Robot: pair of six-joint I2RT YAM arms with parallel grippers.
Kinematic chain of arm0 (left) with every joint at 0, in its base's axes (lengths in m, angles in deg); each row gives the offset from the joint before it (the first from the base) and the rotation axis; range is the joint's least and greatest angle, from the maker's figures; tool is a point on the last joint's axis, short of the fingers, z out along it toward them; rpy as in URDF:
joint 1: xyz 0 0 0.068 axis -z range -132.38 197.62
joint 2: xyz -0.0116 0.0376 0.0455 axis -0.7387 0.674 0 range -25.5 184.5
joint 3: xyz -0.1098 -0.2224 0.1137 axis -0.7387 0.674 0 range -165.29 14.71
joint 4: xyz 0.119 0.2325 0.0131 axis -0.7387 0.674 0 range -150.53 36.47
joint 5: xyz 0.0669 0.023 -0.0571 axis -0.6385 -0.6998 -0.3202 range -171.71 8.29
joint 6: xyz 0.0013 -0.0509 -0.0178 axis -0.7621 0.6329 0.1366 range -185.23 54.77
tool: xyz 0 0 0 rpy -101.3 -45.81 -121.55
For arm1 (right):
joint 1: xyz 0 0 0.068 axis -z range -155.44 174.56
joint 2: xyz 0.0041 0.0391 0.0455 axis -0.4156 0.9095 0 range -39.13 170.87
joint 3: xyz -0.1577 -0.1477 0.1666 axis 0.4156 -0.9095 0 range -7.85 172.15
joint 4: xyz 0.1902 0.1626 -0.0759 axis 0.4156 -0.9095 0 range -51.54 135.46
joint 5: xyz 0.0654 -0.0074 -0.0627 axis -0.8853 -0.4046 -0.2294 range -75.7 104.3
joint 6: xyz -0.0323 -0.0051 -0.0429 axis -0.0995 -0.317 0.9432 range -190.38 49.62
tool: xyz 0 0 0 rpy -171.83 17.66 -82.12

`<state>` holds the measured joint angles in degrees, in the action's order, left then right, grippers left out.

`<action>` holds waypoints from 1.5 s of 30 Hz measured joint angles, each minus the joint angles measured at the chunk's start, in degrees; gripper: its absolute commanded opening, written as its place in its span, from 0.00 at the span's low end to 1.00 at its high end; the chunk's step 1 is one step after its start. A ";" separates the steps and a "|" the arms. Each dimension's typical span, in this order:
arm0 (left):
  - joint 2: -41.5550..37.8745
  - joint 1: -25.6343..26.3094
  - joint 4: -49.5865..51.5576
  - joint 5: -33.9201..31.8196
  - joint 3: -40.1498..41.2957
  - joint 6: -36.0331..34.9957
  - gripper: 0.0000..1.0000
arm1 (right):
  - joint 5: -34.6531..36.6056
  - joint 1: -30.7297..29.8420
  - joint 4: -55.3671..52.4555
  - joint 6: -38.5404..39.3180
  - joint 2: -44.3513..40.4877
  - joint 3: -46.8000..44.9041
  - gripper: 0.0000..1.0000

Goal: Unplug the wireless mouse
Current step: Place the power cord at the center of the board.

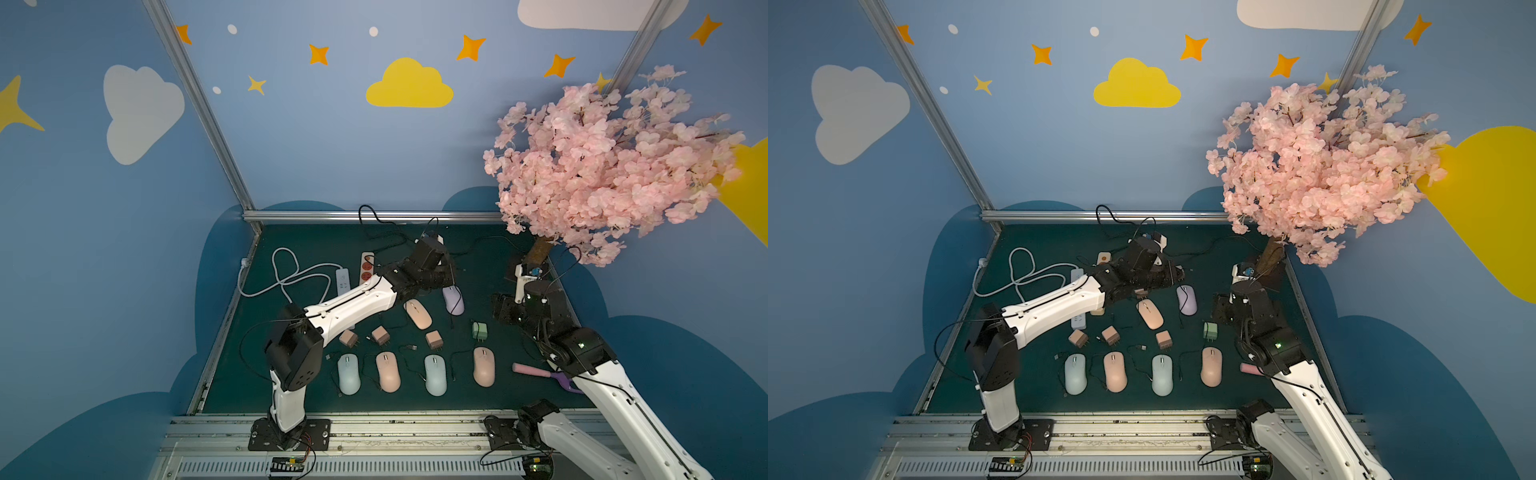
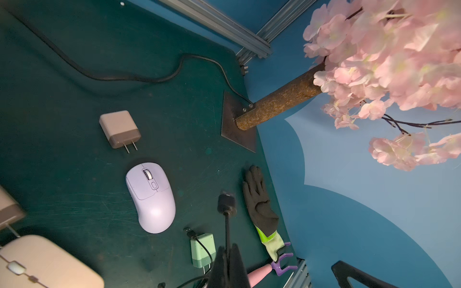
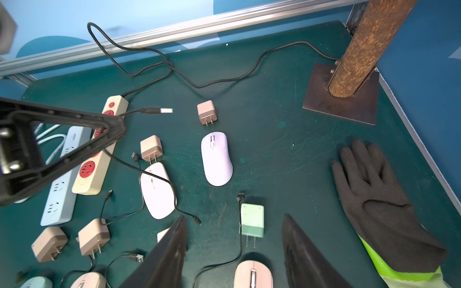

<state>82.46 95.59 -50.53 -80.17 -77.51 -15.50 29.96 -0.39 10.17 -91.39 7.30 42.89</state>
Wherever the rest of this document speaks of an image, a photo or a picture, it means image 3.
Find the pink USB charger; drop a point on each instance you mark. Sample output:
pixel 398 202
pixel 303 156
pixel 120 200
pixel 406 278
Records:
pixel 49 244
pixel 93 237

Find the white power strip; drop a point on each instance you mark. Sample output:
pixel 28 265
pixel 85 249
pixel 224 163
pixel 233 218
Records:
pixel 60 203

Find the peach wireless mouse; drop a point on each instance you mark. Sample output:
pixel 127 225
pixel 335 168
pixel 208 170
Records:
pixel 158 196

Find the beige wooden power strip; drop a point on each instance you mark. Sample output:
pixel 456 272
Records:
pixel 92 172

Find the aluminium back frame bar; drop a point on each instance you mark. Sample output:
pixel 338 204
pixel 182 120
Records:
pixel 181 31

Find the pink wireless mouse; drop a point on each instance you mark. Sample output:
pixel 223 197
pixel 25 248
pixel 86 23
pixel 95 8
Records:
pixel 252 274
pixel 90 280

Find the black green work glove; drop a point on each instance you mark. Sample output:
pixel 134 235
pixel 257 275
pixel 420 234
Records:
pixel 403 252

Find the pink USB charger plug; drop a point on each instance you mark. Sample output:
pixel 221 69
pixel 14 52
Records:
pixel 161 234

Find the green USB charger plug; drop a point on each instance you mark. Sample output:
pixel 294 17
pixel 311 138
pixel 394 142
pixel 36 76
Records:
pixel 252 222

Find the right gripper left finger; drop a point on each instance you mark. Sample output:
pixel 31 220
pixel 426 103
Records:
pixel 163 266

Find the purple wireless mouse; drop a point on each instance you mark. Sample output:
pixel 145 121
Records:
pixel 218 167

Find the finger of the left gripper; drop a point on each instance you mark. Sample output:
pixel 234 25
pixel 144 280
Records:
pixel 32 137

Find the pink wireless mouse front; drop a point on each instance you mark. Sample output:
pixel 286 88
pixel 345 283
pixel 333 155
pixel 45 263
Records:
pixel 90 280

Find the light green wireless mouse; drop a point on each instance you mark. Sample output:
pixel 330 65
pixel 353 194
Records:
pixel 37 282

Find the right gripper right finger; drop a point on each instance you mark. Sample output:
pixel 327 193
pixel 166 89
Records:
pixel 306 266

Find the pink cherry blossom tree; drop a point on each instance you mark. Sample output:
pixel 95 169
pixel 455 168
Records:
pixel 349 89

